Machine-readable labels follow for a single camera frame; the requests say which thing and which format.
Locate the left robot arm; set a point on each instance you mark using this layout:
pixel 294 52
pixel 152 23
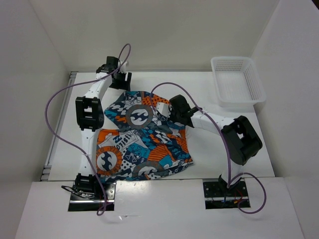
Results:
pixel 90 119

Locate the white plastic basket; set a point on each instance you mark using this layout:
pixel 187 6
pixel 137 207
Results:
pixel 237 82

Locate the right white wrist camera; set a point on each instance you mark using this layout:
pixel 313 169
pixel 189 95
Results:
pixel 163 109

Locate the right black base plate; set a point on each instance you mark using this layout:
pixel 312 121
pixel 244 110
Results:
pixel 217 196

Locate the colourful patterned shorts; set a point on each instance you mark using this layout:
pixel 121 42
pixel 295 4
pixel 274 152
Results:
pixel 145 145

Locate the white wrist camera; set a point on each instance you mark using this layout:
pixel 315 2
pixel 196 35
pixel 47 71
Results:
pixel 163 109
pixel 123 67

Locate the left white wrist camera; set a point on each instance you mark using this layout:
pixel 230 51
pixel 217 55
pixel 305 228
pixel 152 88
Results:
pixel 123 67

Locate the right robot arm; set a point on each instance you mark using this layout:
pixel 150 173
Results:
pixel 238 136

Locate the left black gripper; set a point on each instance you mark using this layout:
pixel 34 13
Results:
pixel 124 85

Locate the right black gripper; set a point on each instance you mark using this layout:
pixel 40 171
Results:
pixel 171 118

